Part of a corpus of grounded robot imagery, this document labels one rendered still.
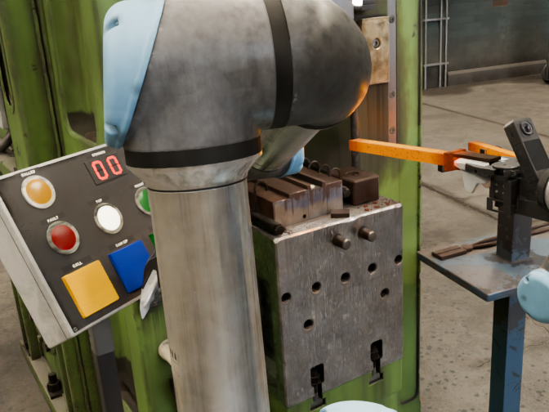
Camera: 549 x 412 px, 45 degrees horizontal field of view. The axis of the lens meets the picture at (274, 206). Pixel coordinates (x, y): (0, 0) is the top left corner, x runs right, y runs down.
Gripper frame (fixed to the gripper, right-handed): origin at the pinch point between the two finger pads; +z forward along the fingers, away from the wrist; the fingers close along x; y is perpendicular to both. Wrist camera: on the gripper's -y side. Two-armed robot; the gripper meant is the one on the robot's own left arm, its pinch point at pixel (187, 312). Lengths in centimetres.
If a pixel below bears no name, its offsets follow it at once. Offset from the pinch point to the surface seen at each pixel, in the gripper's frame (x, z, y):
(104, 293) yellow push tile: -12.9, -5.9, 1.7
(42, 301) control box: -21.9, -7.4, 5.3
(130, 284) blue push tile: -9.3, -5.4, -2.4
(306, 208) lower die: 27, -1, -46
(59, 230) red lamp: -19.2, -16.6, -1.2
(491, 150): 78, -7, -59
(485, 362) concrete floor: 103, 94, -114
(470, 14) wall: 340, 10, -747
